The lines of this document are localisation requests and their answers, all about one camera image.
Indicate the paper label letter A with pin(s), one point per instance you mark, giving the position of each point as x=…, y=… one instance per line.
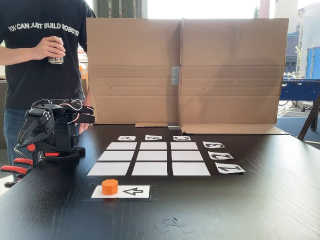
x=126, y=138

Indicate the orange background object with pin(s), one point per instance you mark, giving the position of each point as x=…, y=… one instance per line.
x=82, y=71

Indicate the paper label number 2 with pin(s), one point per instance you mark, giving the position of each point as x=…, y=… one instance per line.
x=220, y=155

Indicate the blue foosball table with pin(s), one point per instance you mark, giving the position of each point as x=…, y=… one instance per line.
x=300, y=91

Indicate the white paper grid square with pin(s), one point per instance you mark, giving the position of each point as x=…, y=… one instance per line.
x=184, y=145
x=151, y=155
x=121, y=145
x=116, y=155
x=153, y=145
x=187, y=155
x=191, y=169
x=149, y=169
x=108, y=169

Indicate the paper label number 3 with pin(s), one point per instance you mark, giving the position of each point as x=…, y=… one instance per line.
x=213, y=144

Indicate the brown cardboard box wall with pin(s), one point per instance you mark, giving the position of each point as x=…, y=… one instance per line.
x=225, y=75

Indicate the red black clamp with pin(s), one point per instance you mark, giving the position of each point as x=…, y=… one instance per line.
x=20, y=170

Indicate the standing person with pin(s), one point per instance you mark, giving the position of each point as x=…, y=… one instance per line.
x=37, y=82

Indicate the paper label letter B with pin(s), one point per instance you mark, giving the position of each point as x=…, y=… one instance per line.
x=153, y=137

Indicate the white arrow paper sheet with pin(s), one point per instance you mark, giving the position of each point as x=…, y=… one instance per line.
x=135, y=192

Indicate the grey duct tape strip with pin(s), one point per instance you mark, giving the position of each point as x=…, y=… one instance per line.
x=175, y=75
x=174, y=126

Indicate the person's left hand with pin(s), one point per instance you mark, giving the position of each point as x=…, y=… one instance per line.
x=84, y=127

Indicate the black slanted stand leg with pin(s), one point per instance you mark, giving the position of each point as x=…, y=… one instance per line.
x=308, y=120

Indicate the paper label number 1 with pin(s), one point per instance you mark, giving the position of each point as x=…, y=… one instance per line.
x=230, y=169

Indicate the person's right hand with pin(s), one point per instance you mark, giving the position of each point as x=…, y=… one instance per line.
x=46, y=48

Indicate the round orange token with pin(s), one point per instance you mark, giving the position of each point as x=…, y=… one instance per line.
x=110, y=187

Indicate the paper label letter C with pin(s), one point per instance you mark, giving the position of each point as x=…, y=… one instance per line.
x=182, y=138

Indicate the metal drink can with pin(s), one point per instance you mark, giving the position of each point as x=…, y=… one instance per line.
x=56, y=60

